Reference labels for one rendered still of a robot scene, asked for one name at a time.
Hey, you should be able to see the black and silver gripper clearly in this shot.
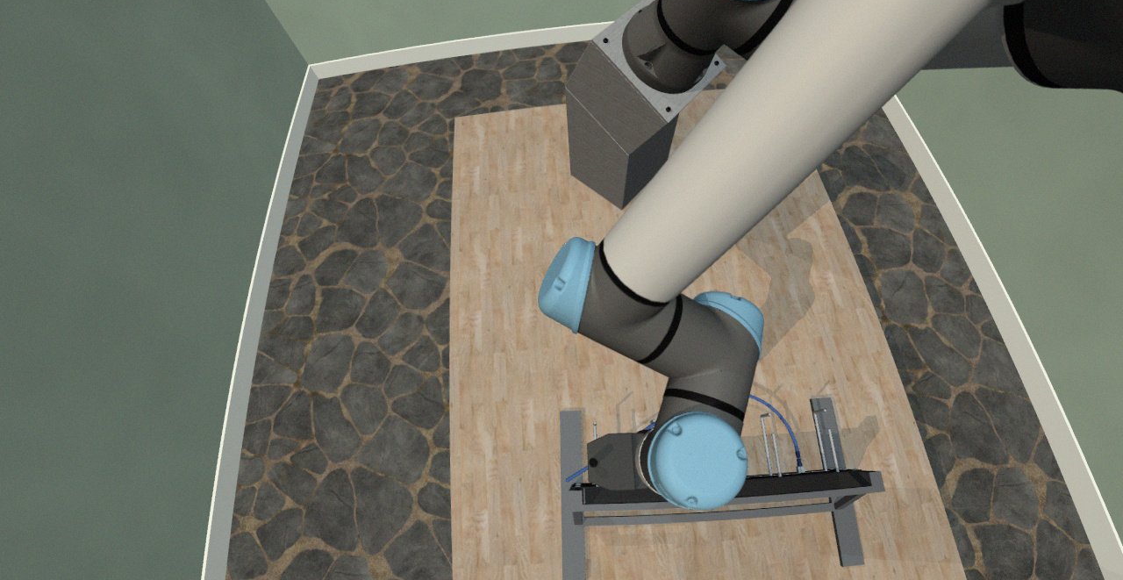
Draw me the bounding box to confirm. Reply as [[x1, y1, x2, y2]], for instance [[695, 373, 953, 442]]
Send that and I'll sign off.
[[587, 428, 658, 493]]

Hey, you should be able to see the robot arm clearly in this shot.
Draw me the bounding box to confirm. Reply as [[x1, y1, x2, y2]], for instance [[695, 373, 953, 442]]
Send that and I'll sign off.
[[538, 0, 1123, 510]]

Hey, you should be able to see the blue cable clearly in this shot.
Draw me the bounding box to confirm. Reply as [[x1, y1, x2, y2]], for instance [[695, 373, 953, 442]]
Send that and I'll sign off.
[[566, 395, 800, 482]]

